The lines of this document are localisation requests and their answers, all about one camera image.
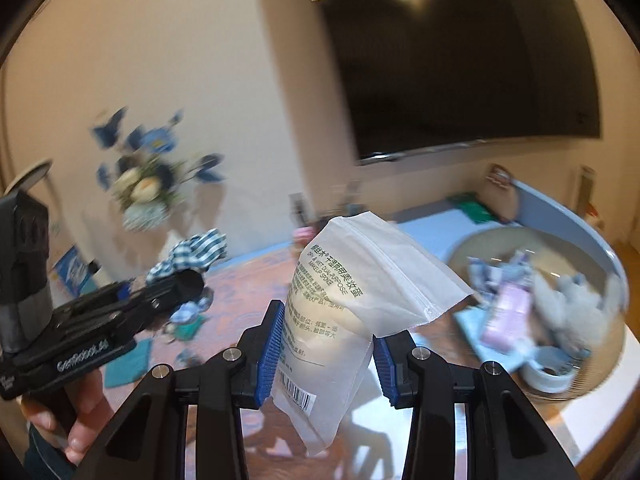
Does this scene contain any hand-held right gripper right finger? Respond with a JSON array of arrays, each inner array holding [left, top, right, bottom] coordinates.
[[372, 332, 581, 480]]

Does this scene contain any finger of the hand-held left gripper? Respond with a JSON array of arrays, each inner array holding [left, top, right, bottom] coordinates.
[[117, 270, 206, 302], [127, 300, 197, 337]]

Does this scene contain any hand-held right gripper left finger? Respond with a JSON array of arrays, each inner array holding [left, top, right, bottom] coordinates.
[[82, 300, 287, 480]]

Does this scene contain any checked hair scrunchie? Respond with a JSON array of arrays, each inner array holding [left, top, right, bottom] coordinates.
[[145, 228, 228, 286]]

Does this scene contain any clear makeup sponge bag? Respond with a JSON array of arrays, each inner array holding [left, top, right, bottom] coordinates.
[[270, 210, 476, 458]]

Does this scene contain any blue face mask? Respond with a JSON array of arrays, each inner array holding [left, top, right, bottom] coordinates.
[[455, 307, 531, 361]]

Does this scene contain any pink tissue packet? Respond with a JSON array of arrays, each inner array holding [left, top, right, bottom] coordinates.
[[480, 280, 533, 353]]

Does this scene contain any white printed plastic packet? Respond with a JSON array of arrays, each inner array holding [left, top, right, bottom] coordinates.
[[467, 250, 533, 301]]

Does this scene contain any white tape roll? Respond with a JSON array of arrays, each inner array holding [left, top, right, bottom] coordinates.
[[520, 345, 576, 391]]

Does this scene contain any grey plush rabbit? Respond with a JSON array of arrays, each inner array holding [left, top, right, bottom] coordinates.
[[530, 272, 626, 351]]

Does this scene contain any blue round basket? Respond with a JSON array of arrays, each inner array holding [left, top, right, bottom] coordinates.
[[445, 180, 631, 401]]

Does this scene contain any person's left hand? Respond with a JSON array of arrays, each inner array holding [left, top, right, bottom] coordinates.
[[20, 367, 118, 466]]

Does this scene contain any small blue white trinket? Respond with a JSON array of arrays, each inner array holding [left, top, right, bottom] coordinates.
[[167, 287, 216, 343]]

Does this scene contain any teal towel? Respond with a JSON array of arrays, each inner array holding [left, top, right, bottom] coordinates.
[[106, 337, 153, 388]]

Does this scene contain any pink patterned tablecloth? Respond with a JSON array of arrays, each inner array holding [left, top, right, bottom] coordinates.
[[100, 247, 451, 461]]

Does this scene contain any blue printed card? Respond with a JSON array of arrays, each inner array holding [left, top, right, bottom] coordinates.
[[54, 246, 101, 296]]

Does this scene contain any blue white flower bouquet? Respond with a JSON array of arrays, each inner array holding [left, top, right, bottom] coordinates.
[[90, 107, 228, 233]]

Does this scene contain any light blue board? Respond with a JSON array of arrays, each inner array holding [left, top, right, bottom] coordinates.
[[390, 205, 481, 258]]

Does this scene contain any round beige disc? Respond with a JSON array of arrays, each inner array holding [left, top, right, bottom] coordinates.
[[5, 159, 53, 193]]

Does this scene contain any green packet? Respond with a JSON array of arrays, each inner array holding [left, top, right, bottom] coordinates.
[[457, 194, 496, 223]]

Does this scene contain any black television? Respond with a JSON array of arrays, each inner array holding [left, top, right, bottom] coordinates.
[[305, 0, 601, 167]]

